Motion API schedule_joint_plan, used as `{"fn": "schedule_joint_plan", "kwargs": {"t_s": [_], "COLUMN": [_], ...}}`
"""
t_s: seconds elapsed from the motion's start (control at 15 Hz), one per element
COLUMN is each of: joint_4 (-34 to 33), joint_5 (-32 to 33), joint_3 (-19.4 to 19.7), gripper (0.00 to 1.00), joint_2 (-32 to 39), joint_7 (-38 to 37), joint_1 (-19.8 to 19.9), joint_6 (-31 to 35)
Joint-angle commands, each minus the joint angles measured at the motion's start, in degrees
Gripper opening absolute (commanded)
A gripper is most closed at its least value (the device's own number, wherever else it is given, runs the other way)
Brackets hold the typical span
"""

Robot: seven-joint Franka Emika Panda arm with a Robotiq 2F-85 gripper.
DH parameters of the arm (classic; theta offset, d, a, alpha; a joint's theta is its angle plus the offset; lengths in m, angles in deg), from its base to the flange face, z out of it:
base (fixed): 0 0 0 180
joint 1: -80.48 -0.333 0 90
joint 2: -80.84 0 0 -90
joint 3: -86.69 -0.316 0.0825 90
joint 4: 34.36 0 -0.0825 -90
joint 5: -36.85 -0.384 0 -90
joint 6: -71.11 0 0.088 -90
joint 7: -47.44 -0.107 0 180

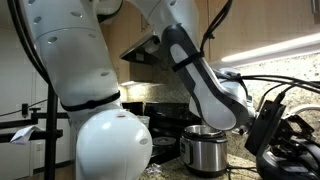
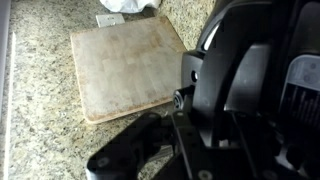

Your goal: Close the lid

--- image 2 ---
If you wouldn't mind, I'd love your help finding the white plastic bag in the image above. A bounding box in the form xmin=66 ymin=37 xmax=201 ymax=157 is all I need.
xmin=99 ymin=0 xmax=163 ymax=15

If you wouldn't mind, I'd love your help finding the white wall outlet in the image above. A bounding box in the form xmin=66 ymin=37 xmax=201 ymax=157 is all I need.
xmin=95 ymin=13 xmax=126 ymax=29

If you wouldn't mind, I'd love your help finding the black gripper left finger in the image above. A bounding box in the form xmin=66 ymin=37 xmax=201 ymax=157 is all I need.
xmin=85 ymin=110 xmax=208 ymax=180

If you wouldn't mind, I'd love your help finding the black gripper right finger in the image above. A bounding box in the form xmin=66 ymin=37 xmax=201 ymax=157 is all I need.
xmin=233 ymin=111 xmax=320 ymax=180

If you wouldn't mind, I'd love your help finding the wooden cutting board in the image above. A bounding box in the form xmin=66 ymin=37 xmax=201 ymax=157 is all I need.
xmin=70 ymin=15 xmax=188 ymax=125

